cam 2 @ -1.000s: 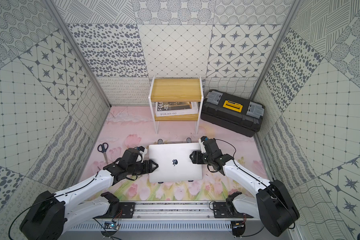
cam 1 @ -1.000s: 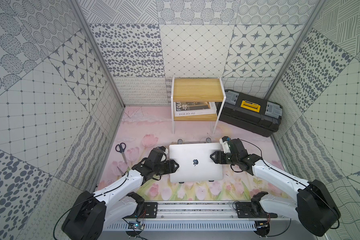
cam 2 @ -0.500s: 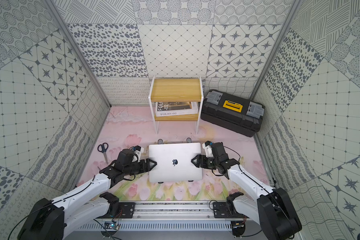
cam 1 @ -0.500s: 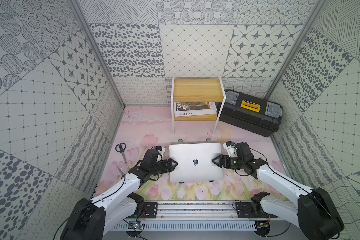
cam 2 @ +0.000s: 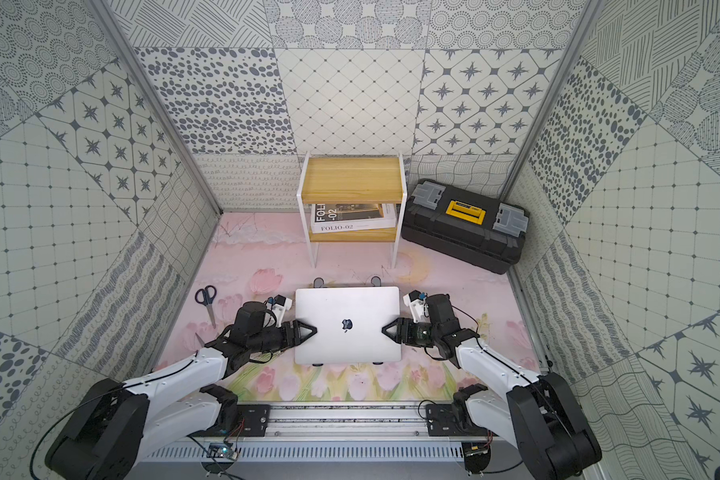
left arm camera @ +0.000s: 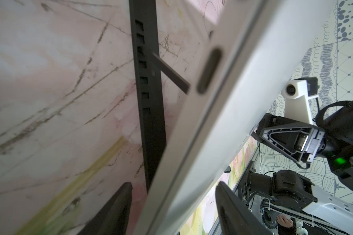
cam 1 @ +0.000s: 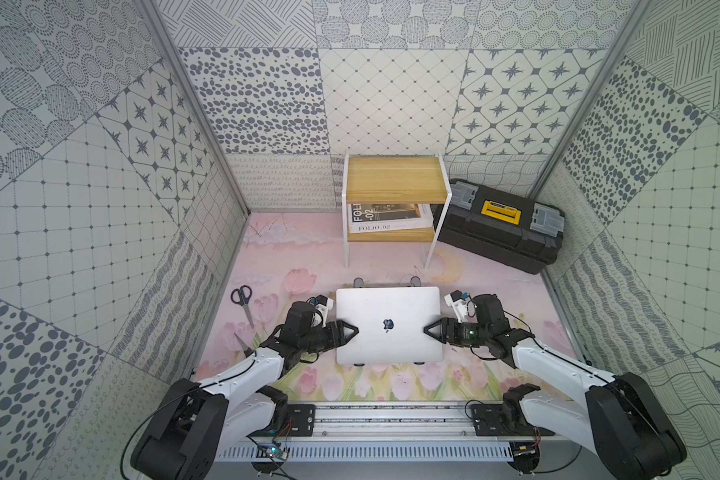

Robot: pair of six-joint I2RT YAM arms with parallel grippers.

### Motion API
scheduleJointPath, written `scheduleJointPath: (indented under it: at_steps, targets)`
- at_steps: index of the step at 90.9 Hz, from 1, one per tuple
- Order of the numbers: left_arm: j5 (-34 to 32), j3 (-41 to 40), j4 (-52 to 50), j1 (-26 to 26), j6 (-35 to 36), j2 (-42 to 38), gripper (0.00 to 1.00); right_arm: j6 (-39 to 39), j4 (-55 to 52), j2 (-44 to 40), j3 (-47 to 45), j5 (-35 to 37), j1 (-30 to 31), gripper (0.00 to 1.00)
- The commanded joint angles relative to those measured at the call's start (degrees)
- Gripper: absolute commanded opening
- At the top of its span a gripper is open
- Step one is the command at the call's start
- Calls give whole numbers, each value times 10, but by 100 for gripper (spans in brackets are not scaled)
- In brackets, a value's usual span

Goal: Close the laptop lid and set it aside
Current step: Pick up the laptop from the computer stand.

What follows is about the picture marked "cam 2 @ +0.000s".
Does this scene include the white slotted cable duct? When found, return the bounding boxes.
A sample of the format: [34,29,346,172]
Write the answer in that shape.
[145,441,463,463]

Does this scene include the silver laptop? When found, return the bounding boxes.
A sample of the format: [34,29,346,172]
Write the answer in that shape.
[293,286,403,367]

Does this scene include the aluminium mounting rail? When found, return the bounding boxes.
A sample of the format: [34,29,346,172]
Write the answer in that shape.
[95,400,595,444]

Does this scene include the Folio-02 white book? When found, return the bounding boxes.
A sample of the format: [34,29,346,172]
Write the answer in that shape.
[310,204,397,234]

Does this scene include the black scissors upper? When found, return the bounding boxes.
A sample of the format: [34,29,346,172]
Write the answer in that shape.
[195,285,217,329]

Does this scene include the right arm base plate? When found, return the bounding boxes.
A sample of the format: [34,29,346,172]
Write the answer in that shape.
[423,401,513,438]

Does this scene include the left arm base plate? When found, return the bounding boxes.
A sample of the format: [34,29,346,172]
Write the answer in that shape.
[191,404,271,438]

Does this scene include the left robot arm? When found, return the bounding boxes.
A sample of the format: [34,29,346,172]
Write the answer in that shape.
[44,297,318,479]

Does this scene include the white wooden shelf rack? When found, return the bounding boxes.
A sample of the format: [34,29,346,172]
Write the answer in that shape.
[296,154,408,267]

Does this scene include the pink floral table mat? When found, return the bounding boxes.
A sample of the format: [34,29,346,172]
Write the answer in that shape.
[158,213,538,403]

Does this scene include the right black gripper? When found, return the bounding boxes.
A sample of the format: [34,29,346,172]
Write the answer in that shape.
[381,317,440,347]

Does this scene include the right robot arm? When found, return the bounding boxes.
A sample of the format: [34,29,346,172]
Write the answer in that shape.
[381,291,602,479]

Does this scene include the black scissors lower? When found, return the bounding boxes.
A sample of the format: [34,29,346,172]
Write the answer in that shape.
[194,332,206,348]

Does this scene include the black scissors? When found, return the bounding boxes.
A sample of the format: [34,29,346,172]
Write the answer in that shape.
[194,332,206,348]
[195,285,217,329]

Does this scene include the black yellow toolbox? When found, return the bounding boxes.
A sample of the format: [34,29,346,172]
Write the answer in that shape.
[401,179,529,274]

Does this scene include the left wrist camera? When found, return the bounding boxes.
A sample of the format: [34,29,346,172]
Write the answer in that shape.
[265,295,293,327]

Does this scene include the grey folding laptop stand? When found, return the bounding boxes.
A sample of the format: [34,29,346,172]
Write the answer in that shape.
[311,275,384,368]

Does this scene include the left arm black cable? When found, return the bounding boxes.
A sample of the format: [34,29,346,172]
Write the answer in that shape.
[28,353,277,480]

